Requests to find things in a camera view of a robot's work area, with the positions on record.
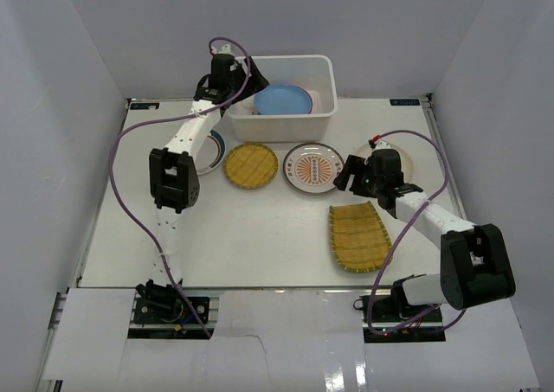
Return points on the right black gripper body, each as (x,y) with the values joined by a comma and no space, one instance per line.
(366,183)

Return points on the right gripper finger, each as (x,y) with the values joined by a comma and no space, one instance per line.
(355,165)
(342,181)

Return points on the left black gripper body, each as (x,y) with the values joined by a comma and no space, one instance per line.
(252,80)

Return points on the blue plastic plate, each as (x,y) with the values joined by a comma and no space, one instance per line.
(283,100)

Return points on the orange sunburst patterned plate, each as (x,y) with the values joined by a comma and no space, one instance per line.
(311,168)

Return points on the rectangular bamboo woven tray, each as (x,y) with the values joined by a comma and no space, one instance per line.
(359,240)

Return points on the green rimmed white plate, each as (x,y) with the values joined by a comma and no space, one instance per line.
(211,153)

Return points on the pink plastic plate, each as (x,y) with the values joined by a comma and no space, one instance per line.
(316,101)

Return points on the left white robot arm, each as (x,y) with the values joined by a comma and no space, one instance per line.
(174,183)

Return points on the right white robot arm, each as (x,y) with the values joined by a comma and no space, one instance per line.
(474,264)

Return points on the white plastic bin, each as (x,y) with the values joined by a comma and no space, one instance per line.
(310,72)

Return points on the cream round plate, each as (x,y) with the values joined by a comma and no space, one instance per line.
(406,161)

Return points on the right blue table label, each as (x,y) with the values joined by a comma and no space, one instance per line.
(405,102)

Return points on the blue table label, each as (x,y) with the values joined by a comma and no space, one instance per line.
(405,102)
(141,106)

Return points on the round bamboo woven plate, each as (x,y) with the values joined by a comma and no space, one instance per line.
(250,166)

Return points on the left blue table label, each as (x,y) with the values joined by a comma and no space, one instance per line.
(141,106)

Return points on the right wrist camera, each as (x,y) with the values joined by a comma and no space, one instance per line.
(377,143)

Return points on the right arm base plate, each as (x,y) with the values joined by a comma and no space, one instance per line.
(427,329)

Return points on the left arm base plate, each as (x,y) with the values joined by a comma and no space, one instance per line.
(197,321)

